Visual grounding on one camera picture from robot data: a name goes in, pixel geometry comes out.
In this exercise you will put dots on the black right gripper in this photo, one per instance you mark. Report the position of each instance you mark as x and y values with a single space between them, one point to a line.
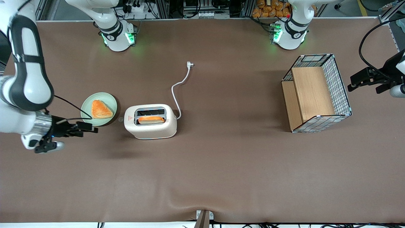
59 129

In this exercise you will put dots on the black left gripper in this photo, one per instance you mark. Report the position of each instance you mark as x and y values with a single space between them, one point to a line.
388 72

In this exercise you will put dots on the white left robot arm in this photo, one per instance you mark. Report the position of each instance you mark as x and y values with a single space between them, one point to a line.
291 34

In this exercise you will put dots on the white two-slot toaster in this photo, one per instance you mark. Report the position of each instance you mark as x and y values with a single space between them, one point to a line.
152 130

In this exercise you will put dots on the pale green round plate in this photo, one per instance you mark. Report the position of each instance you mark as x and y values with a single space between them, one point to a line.
87 110

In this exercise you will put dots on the triangular orange pastry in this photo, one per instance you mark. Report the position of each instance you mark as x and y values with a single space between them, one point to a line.
101 110

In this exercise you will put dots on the orange-crust toast slice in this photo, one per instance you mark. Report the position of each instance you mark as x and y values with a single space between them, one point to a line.
151 120

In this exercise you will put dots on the pile of orange bread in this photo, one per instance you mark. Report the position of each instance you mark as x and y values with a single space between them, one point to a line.
269 9

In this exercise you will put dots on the white power strip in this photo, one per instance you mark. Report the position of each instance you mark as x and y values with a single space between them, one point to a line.
138 8

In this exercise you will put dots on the brown table cloth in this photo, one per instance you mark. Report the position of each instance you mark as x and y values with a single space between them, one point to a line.
221 164

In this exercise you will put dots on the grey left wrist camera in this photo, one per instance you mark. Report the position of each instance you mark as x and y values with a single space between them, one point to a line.
398 91

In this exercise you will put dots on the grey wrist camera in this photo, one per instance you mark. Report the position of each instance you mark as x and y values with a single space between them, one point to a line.
398 91
50 146

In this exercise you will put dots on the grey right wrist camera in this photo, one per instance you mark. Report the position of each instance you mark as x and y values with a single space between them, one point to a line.
50 146

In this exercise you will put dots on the metal table clamp bracket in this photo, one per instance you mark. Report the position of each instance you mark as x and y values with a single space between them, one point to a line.
204 218

